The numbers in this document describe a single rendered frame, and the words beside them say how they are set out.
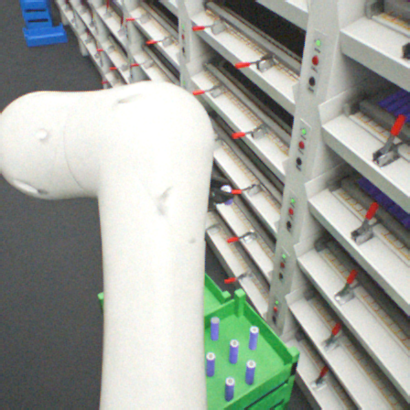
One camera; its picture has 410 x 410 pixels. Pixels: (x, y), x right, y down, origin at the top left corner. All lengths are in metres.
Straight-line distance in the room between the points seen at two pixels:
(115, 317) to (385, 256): 0.68
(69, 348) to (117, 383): 1.32
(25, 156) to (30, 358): 1.34
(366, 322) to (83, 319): 1.03
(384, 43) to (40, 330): 1.42
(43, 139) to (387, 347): 0.86
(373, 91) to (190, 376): 0.76
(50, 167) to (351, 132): 0.66
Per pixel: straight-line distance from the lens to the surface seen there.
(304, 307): 1.37
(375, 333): 1.12
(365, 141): 0.96
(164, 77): 2.07
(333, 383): 1.47
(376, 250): 1.01
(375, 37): 0.89
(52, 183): 0.46
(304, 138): 1.06
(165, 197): 0.39
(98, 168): 0.41
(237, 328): 1.14
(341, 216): 1.07
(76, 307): 1.85
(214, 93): 1.50
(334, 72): 0.96
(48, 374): 1.71
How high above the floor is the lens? 1.40
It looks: 40 degrees down
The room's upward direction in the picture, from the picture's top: straight up
